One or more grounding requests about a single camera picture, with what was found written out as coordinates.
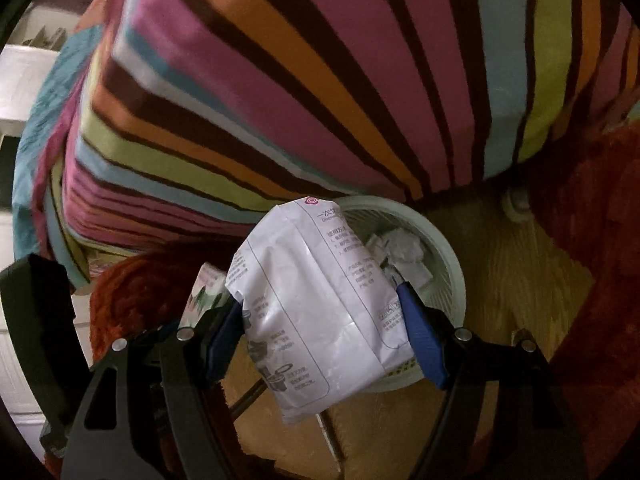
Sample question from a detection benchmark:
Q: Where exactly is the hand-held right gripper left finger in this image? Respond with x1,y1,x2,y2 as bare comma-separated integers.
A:
59,300,247,480

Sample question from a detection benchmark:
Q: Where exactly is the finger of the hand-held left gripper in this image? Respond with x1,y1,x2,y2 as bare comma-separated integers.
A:
0,254,77,457

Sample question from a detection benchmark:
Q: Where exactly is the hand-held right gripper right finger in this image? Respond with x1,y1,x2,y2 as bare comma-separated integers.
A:
396,282,589,480

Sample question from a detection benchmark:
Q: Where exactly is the green and white box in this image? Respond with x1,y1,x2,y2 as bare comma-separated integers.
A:
185,262,232,324

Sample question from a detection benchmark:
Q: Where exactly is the white mesh waste basket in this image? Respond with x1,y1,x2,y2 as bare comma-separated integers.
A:
330,195,467,394

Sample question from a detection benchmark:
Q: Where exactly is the white printed plastic packet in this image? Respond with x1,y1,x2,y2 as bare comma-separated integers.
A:
224,197,417,429

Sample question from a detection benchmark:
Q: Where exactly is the bed leg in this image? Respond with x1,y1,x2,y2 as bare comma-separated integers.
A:
499,187,532,224

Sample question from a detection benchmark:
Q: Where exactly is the red shaggy rug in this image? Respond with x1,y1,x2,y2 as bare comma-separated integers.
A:
42,119,640,480

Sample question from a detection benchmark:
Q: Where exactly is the teal and orange quilt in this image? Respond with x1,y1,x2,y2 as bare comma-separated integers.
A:
12,0,117,262

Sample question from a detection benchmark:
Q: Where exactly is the white wardrobe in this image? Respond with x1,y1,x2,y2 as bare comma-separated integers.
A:
0,42,62,124

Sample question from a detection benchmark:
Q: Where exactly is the striped bed sheet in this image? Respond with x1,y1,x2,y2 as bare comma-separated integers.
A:
44,0,640,283

